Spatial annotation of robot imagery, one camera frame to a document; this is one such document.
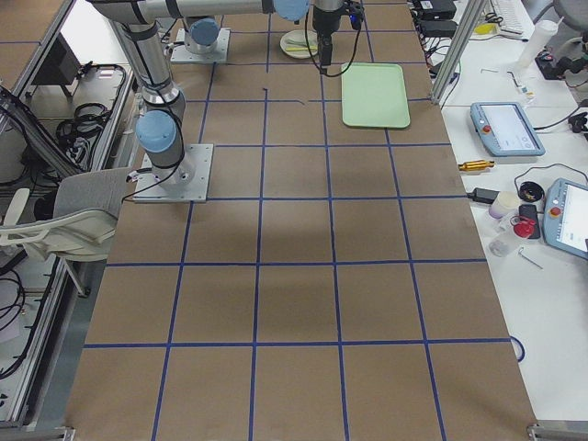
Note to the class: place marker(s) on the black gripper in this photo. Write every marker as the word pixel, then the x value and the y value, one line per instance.
pixel 323 23

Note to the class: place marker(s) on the yellow plastic fork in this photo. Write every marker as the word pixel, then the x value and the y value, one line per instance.
pixel 300 48

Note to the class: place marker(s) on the white round plate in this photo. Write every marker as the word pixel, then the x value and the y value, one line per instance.
pixel 302 38

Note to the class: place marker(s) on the mint green tray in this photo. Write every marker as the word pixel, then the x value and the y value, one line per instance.
pixel 374 96

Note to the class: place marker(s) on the gold metal cylinder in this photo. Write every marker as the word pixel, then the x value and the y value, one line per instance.
pixel 475 166

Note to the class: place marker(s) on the upper teach pendant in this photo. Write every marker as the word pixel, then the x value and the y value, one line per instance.
pixel 505 130

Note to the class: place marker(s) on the teach pendant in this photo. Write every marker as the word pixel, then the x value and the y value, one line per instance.
pixel 505 130
pixel 565 217

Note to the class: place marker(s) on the black power adapter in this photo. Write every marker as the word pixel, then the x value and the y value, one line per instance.
pixel 483 195

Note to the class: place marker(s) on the white round jar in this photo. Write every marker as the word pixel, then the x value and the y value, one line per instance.
pixel 504 203

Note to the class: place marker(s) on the black bowl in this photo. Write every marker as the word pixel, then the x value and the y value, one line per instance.
pixel 531 192

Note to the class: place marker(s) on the black smartphone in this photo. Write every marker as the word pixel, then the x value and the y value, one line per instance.
pixel 528 212

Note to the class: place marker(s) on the clear plastic cup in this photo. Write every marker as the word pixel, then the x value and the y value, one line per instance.
pixel 502 245

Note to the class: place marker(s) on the red round cap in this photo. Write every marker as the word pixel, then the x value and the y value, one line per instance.
pixel 524 229

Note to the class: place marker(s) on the grey office chair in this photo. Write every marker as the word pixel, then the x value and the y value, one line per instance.
pixel 83 225

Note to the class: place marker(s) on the lower teach pendant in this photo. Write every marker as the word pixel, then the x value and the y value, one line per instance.
pixel 565 217

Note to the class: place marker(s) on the silver hex key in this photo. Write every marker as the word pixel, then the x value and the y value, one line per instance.
pixel 521 253

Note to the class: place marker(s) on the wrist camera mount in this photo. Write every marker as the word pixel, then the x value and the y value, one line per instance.
pixel 355 11

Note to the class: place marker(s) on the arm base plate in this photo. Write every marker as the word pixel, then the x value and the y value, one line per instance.
pixel 189 182
pixel 187 51

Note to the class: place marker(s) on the aluminium frame post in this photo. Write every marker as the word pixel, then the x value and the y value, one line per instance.
pixel 466 25

